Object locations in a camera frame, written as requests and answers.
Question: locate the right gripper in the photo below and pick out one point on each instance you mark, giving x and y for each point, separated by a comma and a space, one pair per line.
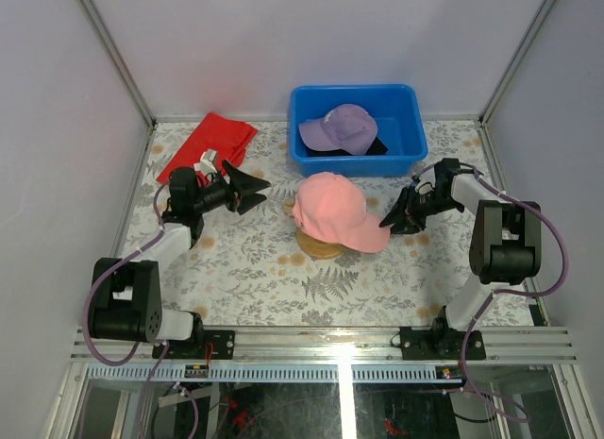
413, 223

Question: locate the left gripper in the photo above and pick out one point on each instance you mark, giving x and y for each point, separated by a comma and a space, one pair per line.
244, 184

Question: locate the beige baseball cap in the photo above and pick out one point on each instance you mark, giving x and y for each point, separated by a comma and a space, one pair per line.
288, 208

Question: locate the pink baseball cap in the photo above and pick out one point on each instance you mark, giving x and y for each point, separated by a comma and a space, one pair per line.
332, 209

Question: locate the wooden hat stand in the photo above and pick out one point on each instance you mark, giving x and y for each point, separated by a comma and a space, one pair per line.
317, 249

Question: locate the blue plastic bin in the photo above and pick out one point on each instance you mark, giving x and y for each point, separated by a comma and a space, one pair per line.
399, 126

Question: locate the purple LA baseball cap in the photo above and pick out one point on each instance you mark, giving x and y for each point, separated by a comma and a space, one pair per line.
347, 127

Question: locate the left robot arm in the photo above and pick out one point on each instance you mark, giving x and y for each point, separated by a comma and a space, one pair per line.
126, 302

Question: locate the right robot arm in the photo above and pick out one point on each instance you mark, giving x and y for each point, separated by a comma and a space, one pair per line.
506, 241

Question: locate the red folded cloth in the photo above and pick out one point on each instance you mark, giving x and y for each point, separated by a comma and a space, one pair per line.
228, 138

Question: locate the black cap in bin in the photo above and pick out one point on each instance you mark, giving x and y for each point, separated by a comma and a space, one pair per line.
377, 148

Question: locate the floral table mat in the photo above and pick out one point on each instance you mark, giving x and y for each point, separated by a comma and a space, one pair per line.
249, 270

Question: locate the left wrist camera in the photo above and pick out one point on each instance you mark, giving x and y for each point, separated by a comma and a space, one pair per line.
207, 163

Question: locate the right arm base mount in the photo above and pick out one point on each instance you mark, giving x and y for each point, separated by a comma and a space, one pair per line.
438, 343

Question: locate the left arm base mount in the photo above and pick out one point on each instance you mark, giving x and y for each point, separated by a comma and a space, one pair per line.
204, 344

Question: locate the aluminium front rail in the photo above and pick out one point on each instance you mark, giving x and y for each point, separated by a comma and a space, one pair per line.
274, 354

